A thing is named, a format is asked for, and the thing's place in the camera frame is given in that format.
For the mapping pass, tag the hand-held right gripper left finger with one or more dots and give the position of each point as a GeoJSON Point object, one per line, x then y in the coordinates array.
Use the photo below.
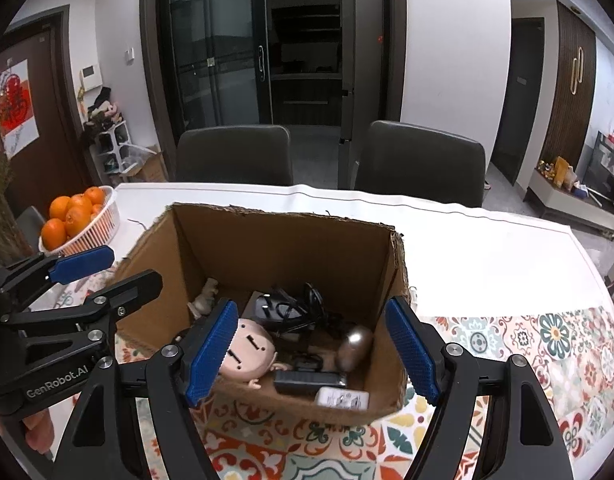
{"type": "Point", "coordinates": [212, 355]}

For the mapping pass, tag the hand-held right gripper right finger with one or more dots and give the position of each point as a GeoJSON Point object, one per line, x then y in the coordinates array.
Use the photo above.
{"type": "Point", "coordinates": [412, 350]}

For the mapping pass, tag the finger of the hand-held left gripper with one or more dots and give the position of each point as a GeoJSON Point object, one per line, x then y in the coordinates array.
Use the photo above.
{"type": "Point", "coordinates": [132, 287]}
{"type": "Point", "coordinates": [82, 262]}

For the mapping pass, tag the round pink deer toy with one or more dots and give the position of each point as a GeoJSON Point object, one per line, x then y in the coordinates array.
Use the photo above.
{"type": "Point", "coordinates": [252, 355]}

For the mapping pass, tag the small pale toy figurine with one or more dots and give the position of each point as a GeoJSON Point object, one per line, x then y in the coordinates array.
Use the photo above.
{"type": "Point", "coordinates": [204, 302]}

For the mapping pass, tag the silver computer mouse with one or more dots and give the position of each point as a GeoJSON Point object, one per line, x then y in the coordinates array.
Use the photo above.
{"type": "Point", "coordinates": [356, 345]}

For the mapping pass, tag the small black charger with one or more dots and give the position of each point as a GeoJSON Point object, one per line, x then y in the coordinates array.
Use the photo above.
{"type": "Point", "coordinates": [342, 399]}

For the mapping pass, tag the large black power adapter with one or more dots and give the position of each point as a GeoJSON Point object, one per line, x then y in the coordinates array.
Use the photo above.
{"type": "Point", "coordinates": [302, 382]}

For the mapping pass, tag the brown cardboard box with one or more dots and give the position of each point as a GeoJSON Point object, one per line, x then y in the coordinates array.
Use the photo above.
{"type": "Point", "coordinates": [287, 250]}

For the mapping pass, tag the person's left hand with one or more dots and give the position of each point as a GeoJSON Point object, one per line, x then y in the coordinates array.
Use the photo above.
{"type": "Point", "coordinates": [37, 427]}

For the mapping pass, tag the pile of oranges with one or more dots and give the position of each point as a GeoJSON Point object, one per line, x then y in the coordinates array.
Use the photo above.
{"type": "Point", "coordinates": [77, 220]}

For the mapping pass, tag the white fruit basket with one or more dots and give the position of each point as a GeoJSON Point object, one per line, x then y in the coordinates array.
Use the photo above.
{"type": "Point", "coordinates": [106, 225]}

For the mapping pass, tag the dark grey dining chair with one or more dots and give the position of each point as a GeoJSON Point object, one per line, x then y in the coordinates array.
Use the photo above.
{"type": "Point", "coordinates": [419, 160]}
{"type": "Point", "coordinates": [234, 155]}
{"type": "Point", "coordinates": [31, 225]}

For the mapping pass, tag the white shoe rack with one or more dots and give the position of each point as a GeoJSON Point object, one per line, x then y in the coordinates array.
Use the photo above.
{"type": "Point", "coordinates": [109, 152]}

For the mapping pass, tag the cardboard carton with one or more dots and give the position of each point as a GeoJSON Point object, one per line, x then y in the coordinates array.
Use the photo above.
{"type": "Point", "coordinates": [147, 167]}

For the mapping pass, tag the brown entrance door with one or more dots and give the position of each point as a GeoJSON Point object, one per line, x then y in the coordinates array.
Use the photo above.
{"type": "Point", "coordinates": [57, 125]}

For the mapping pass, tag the pile of slippers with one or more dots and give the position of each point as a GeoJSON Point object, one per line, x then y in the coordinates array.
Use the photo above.
{"type": "Point", "coordinates": [103, 110]}

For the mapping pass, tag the red and white door poster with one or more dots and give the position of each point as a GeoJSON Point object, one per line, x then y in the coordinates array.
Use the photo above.
{"type": "Point", "coordinates": [17, 105]}

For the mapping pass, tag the low white media cabinet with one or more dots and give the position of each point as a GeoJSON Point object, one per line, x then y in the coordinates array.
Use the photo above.
{"type": "Point", "coordinates": [572, 205]}

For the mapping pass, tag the yellow packet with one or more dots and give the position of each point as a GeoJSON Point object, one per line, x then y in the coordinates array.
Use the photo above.
{"type": "Point", "coordinates": [561, 167]}

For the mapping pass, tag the dark glass sliding door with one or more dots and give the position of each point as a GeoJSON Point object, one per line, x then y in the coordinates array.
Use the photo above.
{"type": "Point", "coordinates": [212, 50]}

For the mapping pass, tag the dark interior door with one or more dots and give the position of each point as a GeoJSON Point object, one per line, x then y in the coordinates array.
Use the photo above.
{"type": "Point", "coordinates": [519, 100]}

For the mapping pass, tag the television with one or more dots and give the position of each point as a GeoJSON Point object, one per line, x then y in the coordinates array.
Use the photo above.
{"type": "Point", "coordinates": [609, 160]}

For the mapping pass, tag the slatted wooden door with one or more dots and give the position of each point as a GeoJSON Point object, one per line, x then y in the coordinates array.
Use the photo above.
{"type": "Point", "coordinates": [569, 85]}

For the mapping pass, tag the white wall intercom panel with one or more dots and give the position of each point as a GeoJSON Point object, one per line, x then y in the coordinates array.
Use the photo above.
{"type": "Point", "coordinates": [91, 76]}

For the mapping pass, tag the white light switch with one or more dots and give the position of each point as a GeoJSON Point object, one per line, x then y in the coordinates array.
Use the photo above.
{"type": "Point", "coordinates": [130, 55]}

